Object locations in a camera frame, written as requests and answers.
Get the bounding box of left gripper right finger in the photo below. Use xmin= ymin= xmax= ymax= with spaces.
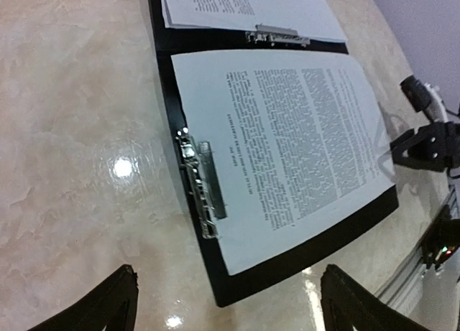
xmin=321 ymin=264 xmax=425 ymax=331

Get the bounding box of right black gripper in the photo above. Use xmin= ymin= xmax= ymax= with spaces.
xmin=390 ymin=121 xmax=459 ymax=177

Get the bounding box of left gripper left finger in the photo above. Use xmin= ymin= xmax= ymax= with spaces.
xmin=32 ymin=264 xmax=139 ymax=331

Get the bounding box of white paper stack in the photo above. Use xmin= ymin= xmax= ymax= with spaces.
xmin=172 ymin=50 xmax=393 ymax=275

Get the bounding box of black clip folder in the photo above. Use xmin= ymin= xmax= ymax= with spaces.
xmin=149 ymin=0 xmax=399 ymax=307

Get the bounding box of white printed sheet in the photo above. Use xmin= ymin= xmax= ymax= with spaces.
xmin=161 ymin=0 xmax=347 ymax=43

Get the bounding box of aluminium front rail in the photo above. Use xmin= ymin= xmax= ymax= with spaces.
xmin=376 ymin=185 xmax=459 ymax=315

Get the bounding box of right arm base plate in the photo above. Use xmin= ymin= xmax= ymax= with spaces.
xmin=421 ymin=205 xmax=459 ymax=271

